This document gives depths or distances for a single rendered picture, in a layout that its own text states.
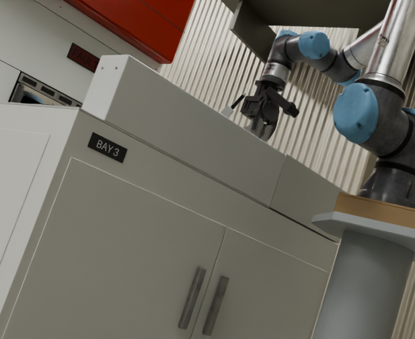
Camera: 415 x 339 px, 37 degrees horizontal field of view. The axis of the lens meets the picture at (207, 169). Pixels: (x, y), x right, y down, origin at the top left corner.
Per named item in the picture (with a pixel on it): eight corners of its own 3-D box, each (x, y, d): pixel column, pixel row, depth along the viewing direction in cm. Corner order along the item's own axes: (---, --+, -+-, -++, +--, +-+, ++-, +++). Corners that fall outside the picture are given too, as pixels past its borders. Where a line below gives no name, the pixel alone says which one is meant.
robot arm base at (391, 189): (423, 227, 146) (435, 187, 147) (419, 212, 132) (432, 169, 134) (360, 210, 152) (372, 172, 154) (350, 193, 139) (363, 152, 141)
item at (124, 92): (76, 117, 126) (100, 54, 129) (242, 201, 164) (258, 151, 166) (103, 120, 120) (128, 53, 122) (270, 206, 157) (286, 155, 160)
